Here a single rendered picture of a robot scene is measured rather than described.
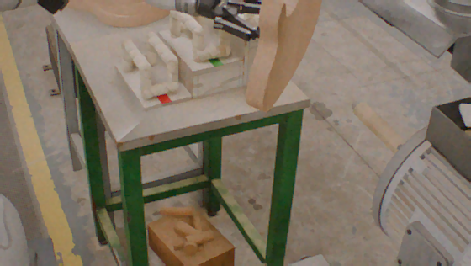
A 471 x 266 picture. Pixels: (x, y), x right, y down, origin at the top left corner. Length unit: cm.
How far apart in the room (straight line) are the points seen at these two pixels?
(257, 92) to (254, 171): 164
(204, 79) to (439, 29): 97
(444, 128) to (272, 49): 56
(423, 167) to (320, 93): 272
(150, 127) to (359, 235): 135
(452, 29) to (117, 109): 108
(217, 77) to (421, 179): 97
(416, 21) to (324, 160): 221
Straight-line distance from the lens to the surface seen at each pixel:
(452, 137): 97
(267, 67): 144
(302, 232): 281
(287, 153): 199
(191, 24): 184
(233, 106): 184
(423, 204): 102
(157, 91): 184
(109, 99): 188
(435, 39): 102
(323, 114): 354
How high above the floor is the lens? 194
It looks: 35 degrees down
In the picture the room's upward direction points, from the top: 3 degrees clockwise
